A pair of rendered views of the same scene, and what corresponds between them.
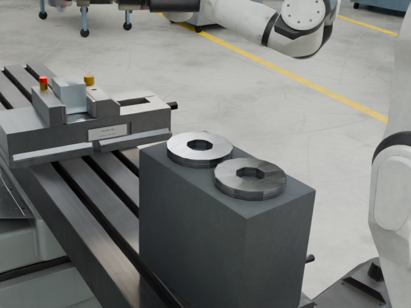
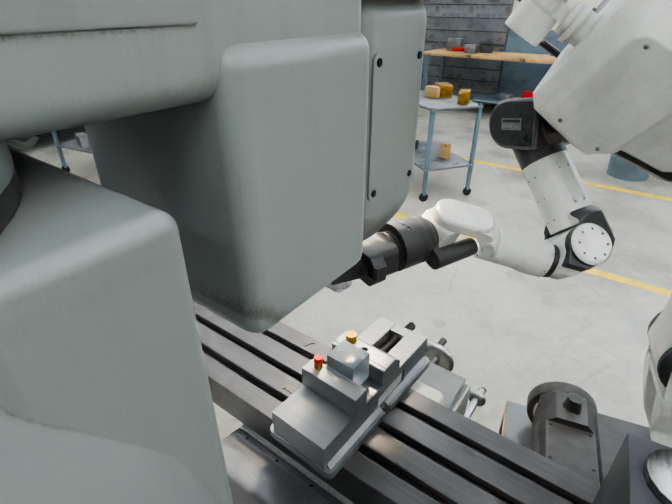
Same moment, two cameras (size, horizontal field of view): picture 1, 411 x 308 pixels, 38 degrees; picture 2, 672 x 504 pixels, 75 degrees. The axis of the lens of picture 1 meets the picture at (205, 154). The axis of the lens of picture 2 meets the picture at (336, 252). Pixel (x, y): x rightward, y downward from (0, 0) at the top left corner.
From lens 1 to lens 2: 0.80 m
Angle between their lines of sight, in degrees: 18
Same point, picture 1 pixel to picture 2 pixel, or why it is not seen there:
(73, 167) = (386, 449)
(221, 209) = not seen: outside the picture
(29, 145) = (339, 444)
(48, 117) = (351, 408)
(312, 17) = (604, 250)
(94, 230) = not seen: outside the picture
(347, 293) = (561, 433)
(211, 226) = not seen: outside the picture
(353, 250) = (434, 336)
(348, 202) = (408, 294)
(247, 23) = (532, 262)
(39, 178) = (370, 483)
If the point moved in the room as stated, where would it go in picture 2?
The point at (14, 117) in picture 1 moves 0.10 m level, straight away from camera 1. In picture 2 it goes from (302, 412) to (271, 379)
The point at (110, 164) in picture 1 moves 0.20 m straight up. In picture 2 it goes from (413, 427) to (424, 347)
